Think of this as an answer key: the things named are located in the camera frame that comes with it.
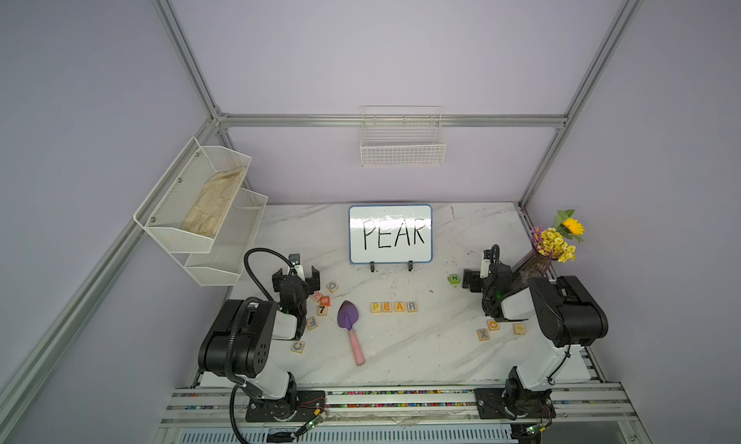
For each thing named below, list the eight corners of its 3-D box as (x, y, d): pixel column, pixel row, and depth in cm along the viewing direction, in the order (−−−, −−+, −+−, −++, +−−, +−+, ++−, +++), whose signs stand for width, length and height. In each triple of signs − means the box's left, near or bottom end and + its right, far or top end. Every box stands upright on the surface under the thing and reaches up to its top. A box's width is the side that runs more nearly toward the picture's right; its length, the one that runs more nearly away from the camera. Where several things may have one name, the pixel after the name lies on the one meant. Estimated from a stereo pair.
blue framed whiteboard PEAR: (350, 270, 102) (346, 244, 90) (353, 231, 114) (349, 204, 102) (430, 270, 102) (437, 244, 90) (425, 231, 114) (431, 204, 102)
